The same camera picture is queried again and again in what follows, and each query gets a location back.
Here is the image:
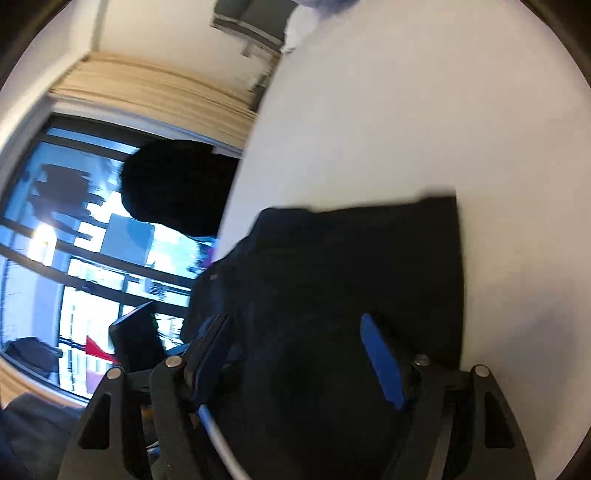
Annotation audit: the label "black denim pants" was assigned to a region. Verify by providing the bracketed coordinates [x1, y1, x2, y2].
[180, 195, 464, 479]

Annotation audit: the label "large glass window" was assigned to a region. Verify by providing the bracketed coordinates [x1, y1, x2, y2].
[1, 114, 216, 403]

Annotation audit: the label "black hanging clothes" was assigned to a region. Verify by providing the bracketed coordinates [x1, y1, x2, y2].
[120, 139, 239, 237]

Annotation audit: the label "beige curtain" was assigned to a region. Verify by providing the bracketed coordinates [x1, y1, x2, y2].
[49, 52, 256, 150]

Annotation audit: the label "dark grey headboard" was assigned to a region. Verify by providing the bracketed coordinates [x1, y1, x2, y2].
[211, 0, 297, 53]

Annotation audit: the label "white cable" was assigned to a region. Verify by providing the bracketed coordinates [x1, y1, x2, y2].
[195, 403, 253, 480]

